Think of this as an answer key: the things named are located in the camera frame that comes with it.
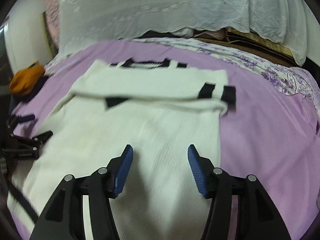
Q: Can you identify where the white black-striped knit sweater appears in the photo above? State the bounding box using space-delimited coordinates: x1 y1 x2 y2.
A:
12 61 236 239

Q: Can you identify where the folded black garment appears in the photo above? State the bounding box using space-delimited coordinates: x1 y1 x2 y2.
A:
11 75 51 104

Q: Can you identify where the folded orange garment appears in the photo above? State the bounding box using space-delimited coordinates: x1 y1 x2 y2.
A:
9 64 45 96

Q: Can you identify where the purple bed sheet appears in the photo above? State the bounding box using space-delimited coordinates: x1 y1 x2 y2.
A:
16 41 319 239

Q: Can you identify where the pink floral pillow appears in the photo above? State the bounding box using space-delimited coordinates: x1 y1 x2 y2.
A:
46 0 60 48

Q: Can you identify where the white lace cover cloth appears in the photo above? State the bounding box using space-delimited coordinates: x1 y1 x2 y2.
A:
59 0 308 65

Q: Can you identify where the purple floral white quilt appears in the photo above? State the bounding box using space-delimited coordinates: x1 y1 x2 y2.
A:
131 37 319 111

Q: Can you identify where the brown striped blanket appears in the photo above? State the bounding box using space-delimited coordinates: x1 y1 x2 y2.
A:
193 28 298 67

